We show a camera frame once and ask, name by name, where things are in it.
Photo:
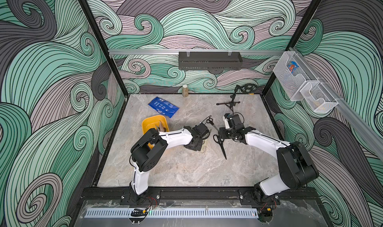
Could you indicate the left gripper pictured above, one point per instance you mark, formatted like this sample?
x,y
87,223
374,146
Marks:
x,y
198,148

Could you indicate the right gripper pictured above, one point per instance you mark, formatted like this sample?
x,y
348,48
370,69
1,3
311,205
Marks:
x,y
225,132

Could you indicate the black hair scissors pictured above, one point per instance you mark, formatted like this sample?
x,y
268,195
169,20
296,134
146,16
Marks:
x,y
209,120

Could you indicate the large black scissors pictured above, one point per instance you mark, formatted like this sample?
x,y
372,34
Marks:
x,y
220,141

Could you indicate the yellow storage box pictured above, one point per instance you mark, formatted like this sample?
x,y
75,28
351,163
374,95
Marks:
x,y
152,122

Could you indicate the cream kitchen shears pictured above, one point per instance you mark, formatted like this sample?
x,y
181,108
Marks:
x,y
204,146

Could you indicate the pink handled scissors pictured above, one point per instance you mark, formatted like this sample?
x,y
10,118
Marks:
x,y
161,127

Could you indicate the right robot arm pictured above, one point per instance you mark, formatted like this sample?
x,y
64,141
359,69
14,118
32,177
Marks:
x,y
295,166

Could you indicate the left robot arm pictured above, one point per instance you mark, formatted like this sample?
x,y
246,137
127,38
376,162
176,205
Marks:
x,y
148,150

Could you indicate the black mini tripod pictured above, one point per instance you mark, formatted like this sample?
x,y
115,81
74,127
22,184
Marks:
x,y
244,89

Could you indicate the small beige bottle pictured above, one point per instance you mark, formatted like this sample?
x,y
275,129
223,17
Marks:
x,y
185,90

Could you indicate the blue snack packet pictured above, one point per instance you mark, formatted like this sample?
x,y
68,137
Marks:
x,y
163,107

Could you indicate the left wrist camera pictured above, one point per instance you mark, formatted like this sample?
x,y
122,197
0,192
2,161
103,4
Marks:
x,y
202,131

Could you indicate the black wall shelf basket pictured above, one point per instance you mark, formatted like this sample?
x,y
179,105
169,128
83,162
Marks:
x,y
215,61

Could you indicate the large clear wall bin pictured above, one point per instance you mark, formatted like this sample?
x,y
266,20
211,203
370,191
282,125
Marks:
x,y
291,75

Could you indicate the small clear wall bin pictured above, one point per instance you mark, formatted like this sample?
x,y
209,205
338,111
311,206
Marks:
x,y
318,97

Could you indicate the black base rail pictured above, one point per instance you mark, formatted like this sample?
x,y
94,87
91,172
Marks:
x,y
156,195

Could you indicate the aluminium wall rail back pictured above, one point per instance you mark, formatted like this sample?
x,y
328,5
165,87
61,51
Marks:
x,y
188,51

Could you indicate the aluminium wall rail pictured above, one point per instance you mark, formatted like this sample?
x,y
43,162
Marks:
x,y
370,137
188,51

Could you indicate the aluminium wall rail right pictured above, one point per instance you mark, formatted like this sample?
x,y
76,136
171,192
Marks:
x,y
370,137

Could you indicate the white perforated cable duct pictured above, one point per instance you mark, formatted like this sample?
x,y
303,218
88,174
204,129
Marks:
x,y
231,213

